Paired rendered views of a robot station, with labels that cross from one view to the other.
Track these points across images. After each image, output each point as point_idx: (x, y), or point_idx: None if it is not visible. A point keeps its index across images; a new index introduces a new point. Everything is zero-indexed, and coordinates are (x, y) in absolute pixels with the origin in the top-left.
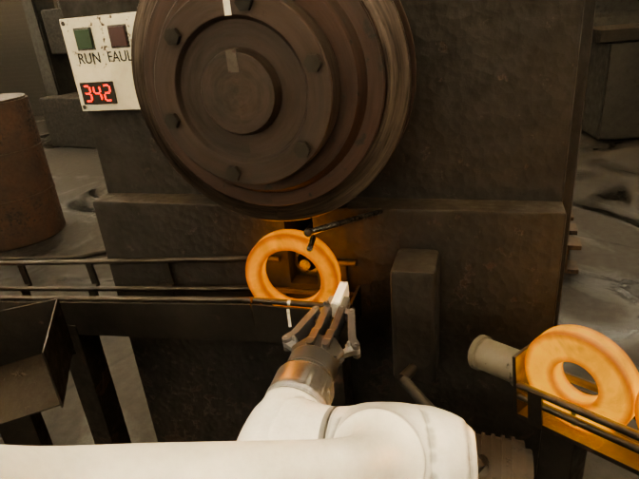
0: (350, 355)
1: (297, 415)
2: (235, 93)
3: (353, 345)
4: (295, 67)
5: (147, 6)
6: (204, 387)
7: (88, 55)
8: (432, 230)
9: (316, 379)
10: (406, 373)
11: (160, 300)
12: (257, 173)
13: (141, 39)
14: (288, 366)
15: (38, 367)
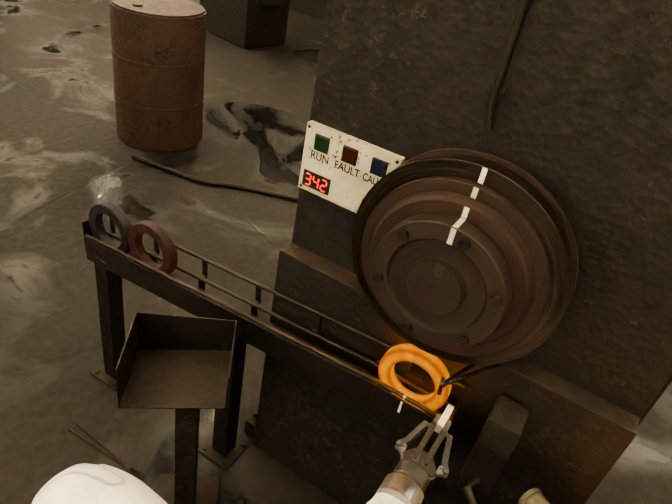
0: (439, 476)
1: None
2: (431, 288)
3: (444, 471)
4: (481, 292)
5: (388, 182)
6: (310, 400)
7: (320, 155)
8: (531, 394)
9: (414, 496)
10: (470, 484)
11: (308, 348)
12: (423, 335)
13: (373, 198)
14: (399, 478)
15: (209, 363)
